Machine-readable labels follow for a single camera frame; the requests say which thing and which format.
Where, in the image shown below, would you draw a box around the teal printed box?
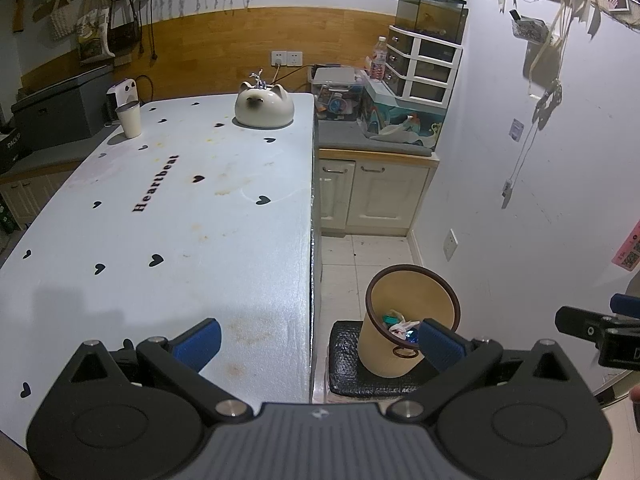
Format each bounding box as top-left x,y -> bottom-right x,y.
361,80 -> 446,151

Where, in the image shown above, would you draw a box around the white drawer unit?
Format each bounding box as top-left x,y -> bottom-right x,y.
387,25 -> 463,106

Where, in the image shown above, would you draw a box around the wooden wall rack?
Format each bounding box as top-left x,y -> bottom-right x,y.
32,0 -> 116,26

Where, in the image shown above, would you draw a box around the white plastic bag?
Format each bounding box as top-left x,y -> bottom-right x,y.
372,120 -> 427,147

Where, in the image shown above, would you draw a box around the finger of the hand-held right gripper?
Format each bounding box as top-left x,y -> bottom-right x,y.
555,306 -> 618,347
610,293 -> 640,320

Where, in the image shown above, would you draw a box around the glass fish tank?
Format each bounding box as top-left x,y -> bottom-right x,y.
396,0 -> 469,45

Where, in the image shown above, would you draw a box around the clear lidded storage box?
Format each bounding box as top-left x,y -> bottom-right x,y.
311,66 -> 366,122

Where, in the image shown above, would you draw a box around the beige mesh bag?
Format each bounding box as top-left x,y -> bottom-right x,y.
50,0 -> 76,41

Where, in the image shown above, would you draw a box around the beige waste bin brown rim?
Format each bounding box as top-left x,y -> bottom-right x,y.
357,264 -> 461,378

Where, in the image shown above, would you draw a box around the white paper cup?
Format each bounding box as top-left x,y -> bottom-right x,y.
115,101 -> 143,139

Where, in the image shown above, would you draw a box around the black hanging cords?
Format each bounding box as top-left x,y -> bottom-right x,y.
135,0 -> 159,61

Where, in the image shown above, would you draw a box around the white mini heater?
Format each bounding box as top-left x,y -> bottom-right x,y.
105,78 -> 139,127

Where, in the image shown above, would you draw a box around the white cat shaped pot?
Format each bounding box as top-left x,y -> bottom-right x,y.
235,82 -> 295,129

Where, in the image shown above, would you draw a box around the grey storage box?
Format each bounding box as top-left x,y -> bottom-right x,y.
11,65 -> 116,153

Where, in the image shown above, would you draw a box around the grey counter mat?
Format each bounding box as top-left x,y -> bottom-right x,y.
318,119 -> 435,157

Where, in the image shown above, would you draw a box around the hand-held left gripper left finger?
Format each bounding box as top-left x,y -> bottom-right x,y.
65,317 -> 256,426

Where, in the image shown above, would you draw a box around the black cardboard box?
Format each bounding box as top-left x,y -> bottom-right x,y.
0,127 -> 36,173

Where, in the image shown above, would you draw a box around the clear wall pouch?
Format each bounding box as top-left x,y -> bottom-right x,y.
510,9 -> 549,44

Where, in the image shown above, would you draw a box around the dark sheer bag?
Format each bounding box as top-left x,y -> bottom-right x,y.
106,0 -> 143,57

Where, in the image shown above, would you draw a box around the cream floor cabinet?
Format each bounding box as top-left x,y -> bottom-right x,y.
0,160 -> 86,233
318,150 -> 441,237

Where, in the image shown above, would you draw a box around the red label water bottle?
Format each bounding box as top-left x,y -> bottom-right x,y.
370,36 -> 389,81

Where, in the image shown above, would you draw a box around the black floor mat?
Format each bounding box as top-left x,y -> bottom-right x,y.
327,320 -> 426,401

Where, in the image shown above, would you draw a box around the printed canvas tote bag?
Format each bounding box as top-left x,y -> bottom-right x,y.
77,10 -> 118,65

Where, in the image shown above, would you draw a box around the cream ribbon strips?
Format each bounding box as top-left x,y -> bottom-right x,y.
497,0 -> 602,107

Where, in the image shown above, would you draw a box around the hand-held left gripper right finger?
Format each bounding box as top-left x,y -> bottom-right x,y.
387,317 -> 583,425

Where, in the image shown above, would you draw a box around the black power cable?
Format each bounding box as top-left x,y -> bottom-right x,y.
272,62 -> 331,86

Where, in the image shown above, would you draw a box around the white tissue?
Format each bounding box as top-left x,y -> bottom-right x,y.
388,317 -> 421,339

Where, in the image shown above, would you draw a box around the pink card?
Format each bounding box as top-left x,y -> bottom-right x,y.
612,225 -> 640,274

